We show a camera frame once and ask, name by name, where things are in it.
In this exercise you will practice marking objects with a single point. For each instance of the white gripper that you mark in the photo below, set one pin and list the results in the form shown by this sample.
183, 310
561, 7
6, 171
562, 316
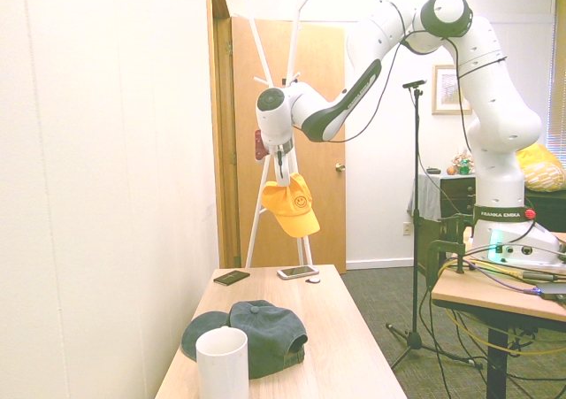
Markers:
283, 169

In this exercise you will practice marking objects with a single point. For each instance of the yellow smiley baseball cap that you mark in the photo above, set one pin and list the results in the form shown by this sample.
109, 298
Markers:
296, 213

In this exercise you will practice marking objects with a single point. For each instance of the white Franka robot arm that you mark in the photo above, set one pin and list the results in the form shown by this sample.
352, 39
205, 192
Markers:
499, 151

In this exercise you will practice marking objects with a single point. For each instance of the dark blue denim cap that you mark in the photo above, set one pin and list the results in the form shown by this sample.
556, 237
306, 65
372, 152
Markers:
265, 328

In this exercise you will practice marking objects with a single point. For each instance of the brass door knob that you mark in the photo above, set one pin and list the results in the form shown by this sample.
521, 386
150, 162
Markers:
339, 167

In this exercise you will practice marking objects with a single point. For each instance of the white smartphone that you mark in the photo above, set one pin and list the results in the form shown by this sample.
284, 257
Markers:
297, 272

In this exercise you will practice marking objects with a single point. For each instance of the small white disc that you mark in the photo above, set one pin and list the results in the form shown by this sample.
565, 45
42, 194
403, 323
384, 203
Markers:
313, 279

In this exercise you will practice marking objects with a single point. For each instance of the black wallet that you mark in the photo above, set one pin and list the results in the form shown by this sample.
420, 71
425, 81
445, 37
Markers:
231, 278

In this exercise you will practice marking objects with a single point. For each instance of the white wooden coat rack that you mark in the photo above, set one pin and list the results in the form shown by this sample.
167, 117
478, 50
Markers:
258, 40

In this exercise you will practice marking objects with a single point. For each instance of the brown wooden door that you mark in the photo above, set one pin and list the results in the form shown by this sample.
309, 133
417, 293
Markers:
318, 40

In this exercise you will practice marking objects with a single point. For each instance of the grey cloth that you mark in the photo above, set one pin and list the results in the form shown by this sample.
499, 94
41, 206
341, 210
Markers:
426, 195

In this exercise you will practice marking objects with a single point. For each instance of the black tripod stand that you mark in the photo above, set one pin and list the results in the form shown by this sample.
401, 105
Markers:
415, 240

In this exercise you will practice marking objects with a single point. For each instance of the dark wooden dresser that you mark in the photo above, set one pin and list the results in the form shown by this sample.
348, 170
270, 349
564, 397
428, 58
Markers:
457, 191

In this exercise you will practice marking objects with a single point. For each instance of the black metal clamp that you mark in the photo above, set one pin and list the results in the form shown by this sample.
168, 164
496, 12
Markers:
451, 228

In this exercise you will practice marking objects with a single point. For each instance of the pale flower decoration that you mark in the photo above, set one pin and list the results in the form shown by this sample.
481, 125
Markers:
462, 155

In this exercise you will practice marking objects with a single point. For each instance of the white cylindrical cup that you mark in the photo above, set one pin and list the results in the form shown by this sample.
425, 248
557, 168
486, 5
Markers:
223, 363

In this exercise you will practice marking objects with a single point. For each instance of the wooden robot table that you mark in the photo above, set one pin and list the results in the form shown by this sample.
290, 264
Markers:
477, 295

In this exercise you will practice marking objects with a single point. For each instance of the red emergency stop button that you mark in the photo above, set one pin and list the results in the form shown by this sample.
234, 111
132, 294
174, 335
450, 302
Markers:
530, 214

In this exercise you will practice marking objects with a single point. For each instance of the yellow bag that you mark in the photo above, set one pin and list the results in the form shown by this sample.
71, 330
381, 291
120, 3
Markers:
544, 169

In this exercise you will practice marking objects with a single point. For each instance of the window blinds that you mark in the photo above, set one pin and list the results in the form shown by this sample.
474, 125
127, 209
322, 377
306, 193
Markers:
558, 85

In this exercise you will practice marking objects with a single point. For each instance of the grey electronics box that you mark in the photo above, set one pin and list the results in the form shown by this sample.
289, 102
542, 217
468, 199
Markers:
552, 290

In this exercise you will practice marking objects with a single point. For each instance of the brown wooden door frame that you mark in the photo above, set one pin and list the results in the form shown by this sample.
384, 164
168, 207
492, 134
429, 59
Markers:
223, 151

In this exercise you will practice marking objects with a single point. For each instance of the wall power outlet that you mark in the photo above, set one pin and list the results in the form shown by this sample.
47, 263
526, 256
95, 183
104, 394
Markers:
407, 228

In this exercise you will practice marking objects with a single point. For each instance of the black camera on stand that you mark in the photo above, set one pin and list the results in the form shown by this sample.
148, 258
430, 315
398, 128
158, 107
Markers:
415, 83

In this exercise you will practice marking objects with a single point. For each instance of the framed wall picture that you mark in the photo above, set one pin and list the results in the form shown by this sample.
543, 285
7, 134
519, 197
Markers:
444, 89

